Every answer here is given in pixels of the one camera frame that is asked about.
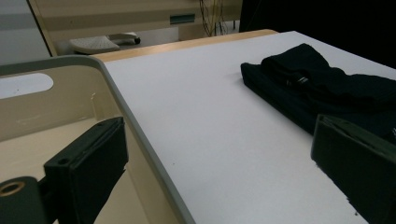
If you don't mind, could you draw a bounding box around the light wooden desk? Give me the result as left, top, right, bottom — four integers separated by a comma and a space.
27, 0, 244, 57

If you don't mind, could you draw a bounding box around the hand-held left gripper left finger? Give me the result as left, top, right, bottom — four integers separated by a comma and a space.
43, 116, 129, 224

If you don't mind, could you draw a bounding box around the black curtain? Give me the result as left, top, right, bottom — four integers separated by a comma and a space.
239, 0, 396, 69

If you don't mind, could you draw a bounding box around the bundle of hanging cables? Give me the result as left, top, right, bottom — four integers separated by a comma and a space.
199, 0, 230, 36

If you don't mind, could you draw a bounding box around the beige plastic bin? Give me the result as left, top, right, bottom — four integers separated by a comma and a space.
0, 55, 197, 224

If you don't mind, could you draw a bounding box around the white cabinet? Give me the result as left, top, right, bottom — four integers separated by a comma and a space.
0, 0, 52, 66

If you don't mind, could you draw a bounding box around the white table cover board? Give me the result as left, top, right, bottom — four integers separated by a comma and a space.
104, 30, 396, 224

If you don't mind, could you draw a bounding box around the black garment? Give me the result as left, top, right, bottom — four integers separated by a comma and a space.
240, 42, 396, 146

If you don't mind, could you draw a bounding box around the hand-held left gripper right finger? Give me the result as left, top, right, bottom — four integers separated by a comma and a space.
311, 114, 396, 224

